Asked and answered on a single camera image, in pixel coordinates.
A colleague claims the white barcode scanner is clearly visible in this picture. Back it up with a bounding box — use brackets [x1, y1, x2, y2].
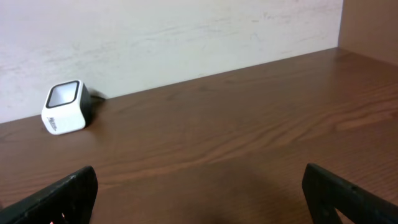
[41, 80, 93, 135]

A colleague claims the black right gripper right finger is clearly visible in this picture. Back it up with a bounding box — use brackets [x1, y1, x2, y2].
[302, 163, 397, 224]

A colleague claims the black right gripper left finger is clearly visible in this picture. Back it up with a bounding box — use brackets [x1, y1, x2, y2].
[1, 166, 98, 223]

